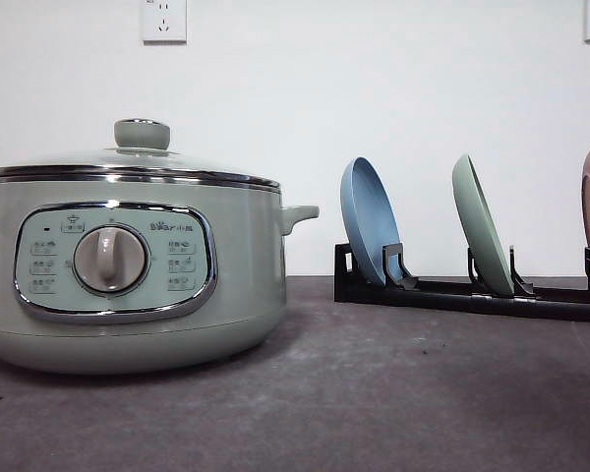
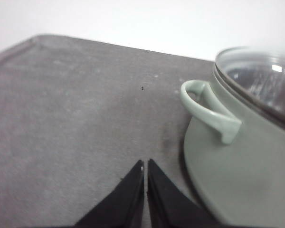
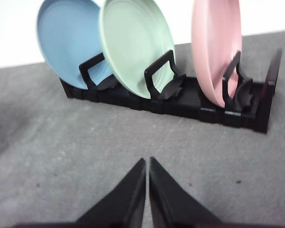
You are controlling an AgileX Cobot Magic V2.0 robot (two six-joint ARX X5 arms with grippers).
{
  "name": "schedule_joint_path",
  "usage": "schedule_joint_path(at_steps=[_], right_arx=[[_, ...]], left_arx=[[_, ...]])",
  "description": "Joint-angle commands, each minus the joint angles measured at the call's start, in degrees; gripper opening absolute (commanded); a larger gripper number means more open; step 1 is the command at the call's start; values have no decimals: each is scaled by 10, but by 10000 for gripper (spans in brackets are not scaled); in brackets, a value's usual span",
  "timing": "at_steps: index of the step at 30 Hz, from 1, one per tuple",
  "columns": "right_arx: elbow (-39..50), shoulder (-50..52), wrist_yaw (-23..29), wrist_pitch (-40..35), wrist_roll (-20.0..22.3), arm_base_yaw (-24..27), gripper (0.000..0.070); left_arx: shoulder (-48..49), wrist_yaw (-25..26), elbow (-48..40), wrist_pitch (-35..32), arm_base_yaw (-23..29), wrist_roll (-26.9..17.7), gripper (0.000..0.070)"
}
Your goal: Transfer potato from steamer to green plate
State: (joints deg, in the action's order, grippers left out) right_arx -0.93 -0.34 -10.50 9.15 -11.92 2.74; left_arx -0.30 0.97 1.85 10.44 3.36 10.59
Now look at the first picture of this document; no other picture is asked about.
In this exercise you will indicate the green electric steamer pot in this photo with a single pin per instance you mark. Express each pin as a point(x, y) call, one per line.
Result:
point(122, 276)

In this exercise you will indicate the blue plate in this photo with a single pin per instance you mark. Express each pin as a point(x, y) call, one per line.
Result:
point(370, 219)

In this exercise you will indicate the black plate rack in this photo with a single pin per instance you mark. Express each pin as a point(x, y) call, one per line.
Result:
point(400, 288)

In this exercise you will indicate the glass steamer lid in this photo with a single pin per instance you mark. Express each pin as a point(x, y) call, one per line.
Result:
point(139, 152)

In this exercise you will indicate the left white wall socket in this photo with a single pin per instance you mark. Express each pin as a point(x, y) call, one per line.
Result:
point(164, 23)

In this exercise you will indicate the green plate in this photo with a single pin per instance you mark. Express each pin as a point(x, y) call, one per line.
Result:
point(481, 228)

